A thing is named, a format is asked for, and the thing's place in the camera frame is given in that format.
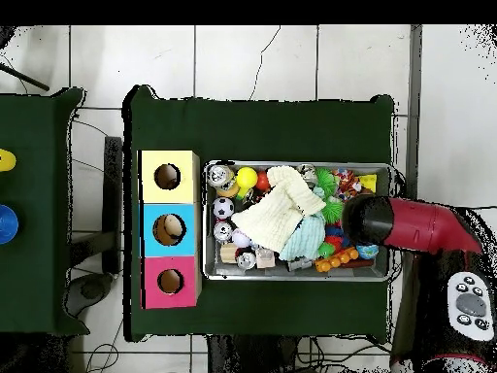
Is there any shallow mesh bin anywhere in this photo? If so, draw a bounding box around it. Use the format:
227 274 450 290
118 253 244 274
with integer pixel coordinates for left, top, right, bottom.
201 159 394 283

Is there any wooden box with three holes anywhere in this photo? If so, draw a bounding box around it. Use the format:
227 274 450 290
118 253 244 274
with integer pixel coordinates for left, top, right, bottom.
138 150 203 310

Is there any black and white soccer ball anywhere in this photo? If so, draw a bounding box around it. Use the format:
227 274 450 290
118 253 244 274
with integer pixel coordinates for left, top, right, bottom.
212 196 235 220

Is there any yellow tennis ball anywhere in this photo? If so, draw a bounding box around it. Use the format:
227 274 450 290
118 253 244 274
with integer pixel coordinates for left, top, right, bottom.
236 166 259 189

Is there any cream knitted cloth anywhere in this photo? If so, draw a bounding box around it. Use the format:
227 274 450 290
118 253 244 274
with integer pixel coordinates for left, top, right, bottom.
231 165 327 254

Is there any silver drink can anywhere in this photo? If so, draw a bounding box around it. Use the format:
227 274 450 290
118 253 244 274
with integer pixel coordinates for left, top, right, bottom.
212 220 235 245

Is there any printed drink can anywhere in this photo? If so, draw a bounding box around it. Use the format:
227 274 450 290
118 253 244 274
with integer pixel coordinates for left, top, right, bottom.
207 164 240 199

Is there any light blue knitted cloth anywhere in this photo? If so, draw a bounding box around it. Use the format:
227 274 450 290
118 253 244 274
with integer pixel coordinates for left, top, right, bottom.
279 213 327 262

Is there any dark green tablecloth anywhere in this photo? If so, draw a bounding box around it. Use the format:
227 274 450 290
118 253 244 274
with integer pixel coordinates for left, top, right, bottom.
122 85 396 344
0 87 90 337

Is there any blue green globe ball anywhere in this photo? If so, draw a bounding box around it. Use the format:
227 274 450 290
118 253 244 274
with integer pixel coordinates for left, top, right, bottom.
355 243 381 260

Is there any black upright panel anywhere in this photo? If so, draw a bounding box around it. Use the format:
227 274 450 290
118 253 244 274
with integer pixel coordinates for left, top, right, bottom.
103 136 123 275

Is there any grey stand base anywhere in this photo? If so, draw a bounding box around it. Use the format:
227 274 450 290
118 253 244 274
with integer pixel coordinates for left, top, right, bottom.
63 273 114 318

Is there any blue plastic cup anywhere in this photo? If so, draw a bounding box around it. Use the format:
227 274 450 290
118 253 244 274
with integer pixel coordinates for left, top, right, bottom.
0 204 20 246

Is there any yellow plastic cup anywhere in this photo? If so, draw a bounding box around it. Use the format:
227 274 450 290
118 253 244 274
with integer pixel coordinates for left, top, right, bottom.
0 148 17 173

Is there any dark thin rod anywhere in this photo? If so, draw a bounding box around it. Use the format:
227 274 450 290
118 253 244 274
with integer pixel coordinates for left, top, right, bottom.
0 61 50 92

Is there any grey floor cable cover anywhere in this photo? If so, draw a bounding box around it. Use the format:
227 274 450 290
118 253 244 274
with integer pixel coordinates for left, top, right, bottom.
399 24 424 373

